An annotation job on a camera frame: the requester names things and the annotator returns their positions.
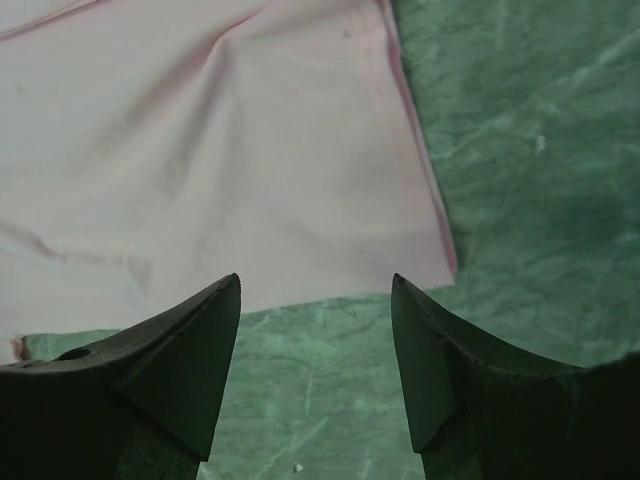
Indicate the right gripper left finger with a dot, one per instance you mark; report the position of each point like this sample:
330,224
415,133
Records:
140,404

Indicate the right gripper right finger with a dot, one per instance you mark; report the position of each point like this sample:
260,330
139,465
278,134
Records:
479,407

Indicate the pink t shirt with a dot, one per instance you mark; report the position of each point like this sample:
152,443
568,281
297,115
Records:
149,148

